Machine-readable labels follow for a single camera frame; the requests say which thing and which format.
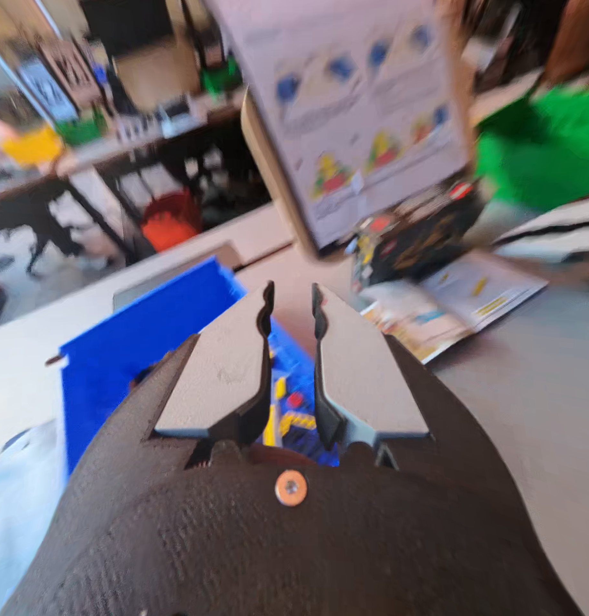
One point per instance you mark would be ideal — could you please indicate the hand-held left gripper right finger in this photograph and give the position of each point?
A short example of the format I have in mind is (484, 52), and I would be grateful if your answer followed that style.
(371, 380)

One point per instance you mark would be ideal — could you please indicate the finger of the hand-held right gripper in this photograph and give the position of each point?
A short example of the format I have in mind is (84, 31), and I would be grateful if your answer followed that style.
(564, 216)
(564, 248)

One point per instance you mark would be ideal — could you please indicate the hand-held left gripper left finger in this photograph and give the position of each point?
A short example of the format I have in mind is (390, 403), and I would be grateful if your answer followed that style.
(217, 380)

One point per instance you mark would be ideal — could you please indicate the pile of toy brick pieces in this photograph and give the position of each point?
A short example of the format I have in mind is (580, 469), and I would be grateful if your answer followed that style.
(294, 418)

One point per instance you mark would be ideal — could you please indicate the blue plastic bin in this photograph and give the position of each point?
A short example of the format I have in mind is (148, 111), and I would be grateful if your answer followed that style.
(130, 327)

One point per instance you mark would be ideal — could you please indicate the black toy set box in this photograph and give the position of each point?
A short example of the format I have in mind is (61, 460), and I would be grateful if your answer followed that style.
(419, 240)

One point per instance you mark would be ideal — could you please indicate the green plastic bin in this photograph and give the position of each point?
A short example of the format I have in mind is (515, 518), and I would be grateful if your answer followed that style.
(540, 159)

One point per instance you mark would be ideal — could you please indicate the paper instruction booklet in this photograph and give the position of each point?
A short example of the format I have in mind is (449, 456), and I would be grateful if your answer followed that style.
(467, 298)

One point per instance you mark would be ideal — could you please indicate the orange bucket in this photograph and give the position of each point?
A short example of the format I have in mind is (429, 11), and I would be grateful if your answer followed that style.
(171, 231)

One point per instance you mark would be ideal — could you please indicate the white instruction poster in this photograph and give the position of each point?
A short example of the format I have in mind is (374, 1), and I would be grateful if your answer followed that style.
(347, 96)

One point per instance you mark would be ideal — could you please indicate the dark work table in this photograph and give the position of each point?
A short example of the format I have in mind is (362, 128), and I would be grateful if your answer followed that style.
(34, 197)

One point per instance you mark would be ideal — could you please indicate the yellow plastic bin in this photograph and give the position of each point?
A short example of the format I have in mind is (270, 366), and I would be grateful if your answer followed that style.
(32, 147)

